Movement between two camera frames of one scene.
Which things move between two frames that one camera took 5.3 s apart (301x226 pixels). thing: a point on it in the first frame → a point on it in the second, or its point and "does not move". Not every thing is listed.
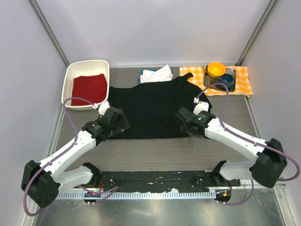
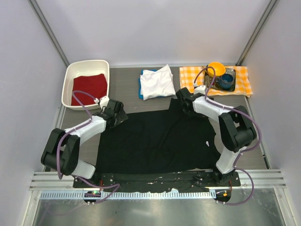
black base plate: (192, 181) does not move
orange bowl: (216, 69) does not move
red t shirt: (92, 87) does not move
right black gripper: (184, 129) → (193, 113)
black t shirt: (151, 108) → (165, 140)
